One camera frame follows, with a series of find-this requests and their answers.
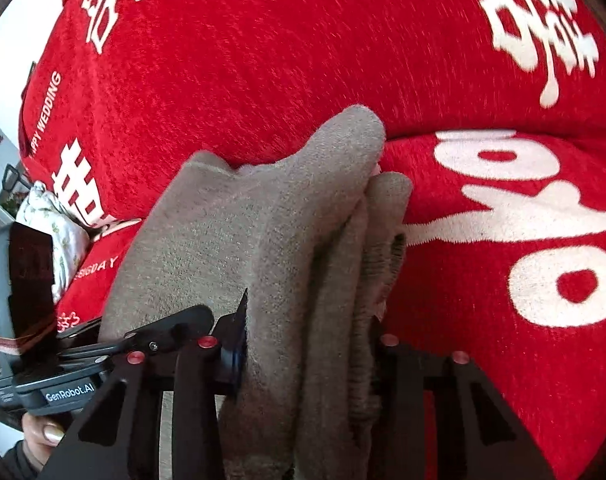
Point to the red printed sofa cover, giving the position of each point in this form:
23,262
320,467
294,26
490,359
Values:
283,60

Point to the black metal frame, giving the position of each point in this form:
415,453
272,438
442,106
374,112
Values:
8,180

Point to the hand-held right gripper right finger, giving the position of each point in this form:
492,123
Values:
390,360

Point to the person's left hand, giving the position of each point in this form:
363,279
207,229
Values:
38,435

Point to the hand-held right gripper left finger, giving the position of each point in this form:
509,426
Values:
238,355

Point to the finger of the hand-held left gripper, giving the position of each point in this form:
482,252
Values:
78,332
168,325

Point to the grey knitted sweater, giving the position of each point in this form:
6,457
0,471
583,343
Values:
263,235

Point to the light blue floral quilt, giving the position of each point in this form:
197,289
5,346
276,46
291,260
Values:
65,245

